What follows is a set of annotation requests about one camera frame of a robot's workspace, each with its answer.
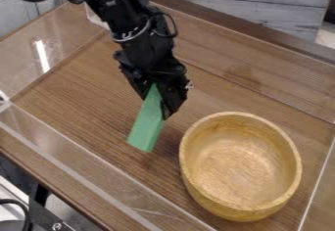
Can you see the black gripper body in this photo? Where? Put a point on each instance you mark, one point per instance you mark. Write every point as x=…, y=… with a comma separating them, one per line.
x=160, y=72

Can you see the green rectangular block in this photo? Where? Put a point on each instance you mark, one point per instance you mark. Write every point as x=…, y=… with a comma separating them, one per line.
x=149, y=122

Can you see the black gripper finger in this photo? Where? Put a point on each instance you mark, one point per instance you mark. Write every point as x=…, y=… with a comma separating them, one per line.
x=141, y=87
x=173, y=95

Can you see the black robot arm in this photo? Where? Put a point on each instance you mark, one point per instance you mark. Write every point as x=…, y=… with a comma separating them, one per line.
x=144, y=31

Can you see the brown wooden bowl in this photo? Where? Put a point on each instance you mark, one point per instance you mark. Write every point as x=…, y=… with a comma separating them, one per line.
x=240, y=165

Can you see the clear acrylic corner bracket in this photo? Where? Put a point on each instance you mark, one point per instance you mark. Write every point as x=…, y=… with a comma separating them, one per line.
x=93, y=18

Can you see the clear acrylic front wall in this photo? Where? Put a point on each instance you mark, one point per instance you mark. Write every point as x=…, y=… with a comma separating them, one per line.
x=117, y=202

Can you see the black table leg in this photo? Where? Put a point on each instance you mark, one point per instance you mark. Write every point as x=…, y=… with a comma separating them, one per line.
x=39, y=195

